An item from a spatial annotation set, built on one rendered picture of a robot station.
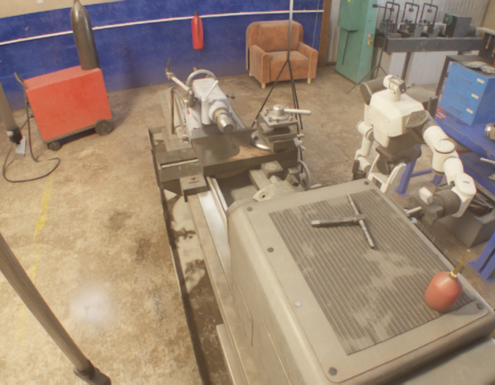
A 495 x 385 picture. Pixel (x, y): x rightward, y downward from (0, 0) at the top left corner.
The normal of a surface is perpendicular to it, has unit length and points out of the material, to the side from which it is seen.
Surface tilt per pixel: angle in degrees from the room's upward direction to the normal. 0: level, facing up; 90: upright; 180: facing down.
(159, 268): 0
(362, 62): 90
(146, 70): 90
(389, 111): 57
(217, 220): 0
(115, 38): 90
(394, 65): 90
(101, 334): 0
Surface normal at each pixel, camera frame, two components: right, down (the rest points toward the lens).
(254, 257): -0.67, -0.42
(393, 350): 0.00, -0.78
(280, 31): 0.30, 0.50
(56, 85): 0.62, 0.49
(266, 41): 0.12, 0.72
